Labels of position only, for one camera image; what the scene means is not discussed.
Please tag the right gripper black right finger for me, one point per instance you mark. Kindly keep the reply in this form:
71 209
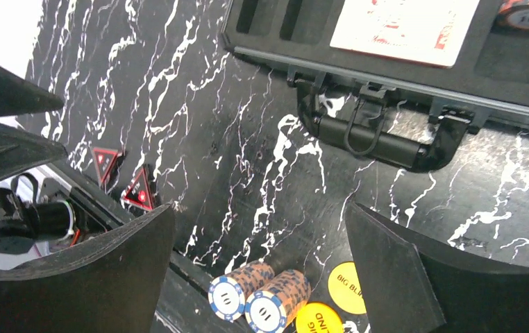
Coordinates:
412 283

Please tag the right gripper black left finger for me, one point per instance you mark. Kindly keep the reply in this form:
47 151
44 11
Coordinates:
110 283

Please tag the yellow big blind button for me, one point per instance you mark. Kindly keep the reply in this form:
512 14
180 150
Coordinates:
344 289
317 317

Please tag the orange poker chip stack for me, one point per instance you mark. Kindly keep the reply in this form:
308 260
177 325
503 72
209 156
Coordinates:
227 294

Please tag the black poker set case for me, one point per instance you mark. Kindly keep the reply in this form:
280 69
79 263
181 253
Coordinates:
406 114

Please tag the right red all-in triangle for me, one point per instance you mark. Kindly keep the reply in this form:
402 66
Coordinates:
138 193

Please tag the red all-in triangle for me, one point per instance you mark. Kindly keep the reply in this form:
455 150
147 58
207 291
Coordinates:
138 193
105 160

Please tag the left red all-in triangle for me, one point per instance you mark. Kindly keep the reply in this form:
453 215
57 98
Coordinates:
105 160

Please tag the red playing card deck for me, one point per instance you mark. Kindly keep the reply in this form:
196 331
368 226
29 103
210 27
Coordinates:
425 31

